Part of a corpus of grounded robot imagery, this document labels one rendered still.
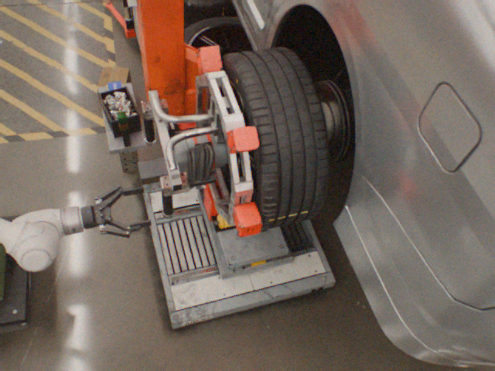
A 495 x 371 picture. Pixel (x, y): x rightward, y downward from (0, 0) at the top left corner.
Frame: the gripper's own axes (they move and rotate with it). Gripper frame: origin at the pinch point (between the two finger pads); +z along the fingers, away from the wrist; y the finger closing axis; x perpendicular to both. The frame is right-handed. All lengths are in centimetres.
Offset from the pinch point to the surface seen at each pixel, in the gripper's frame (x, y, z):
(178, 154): 7.2, -13.5, 14.9
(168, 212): -4.7, 1.7, 7.7
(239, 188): 14.0, 9.0, 30.0
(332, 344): -83, 46, 74
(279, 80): 35, -15, 48
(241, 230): 3.6, 18.8, 28.8
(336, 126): 9, -13, 75
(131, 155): -69, -77, 0
